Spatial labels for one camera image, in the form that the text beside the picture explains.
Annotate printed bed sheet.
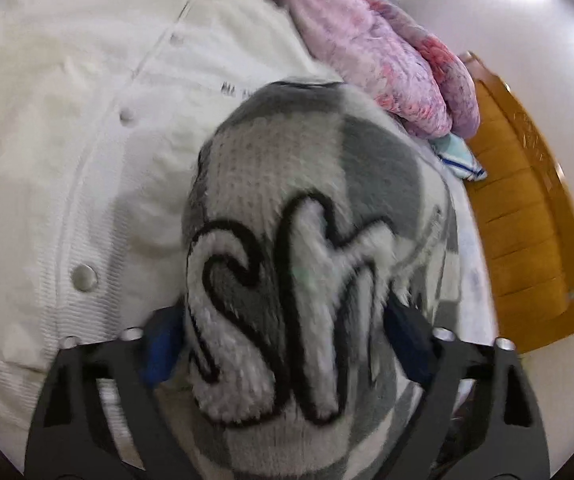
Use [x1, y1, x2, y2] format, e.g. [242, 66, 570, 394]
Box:
[444, 167, 498, 343]

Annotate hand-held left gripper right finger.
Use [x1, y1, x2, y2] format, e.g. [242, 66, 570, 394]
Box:
[372, 302, 551, 480]

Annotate grey white checkered cardigan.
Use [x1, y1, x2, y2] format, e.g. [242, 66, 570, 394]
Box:
[182, 79, 462, 480]

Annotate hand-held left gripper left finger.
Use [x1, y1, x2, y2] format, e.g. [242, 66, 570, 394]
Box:
[24, 307, 196, 480]

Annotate light blue striped cloth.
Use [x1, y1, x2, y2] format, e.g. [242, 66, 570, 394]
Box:
[432, 134, 488, 182]

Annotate white snap button jacket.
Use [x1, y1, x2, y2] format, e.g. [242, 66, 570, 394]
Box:
[0, 0, 348, 433]

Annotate purple floral quilt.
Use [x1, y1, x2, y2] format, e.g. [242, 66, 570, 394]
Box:
[217, 0, 481, 140]

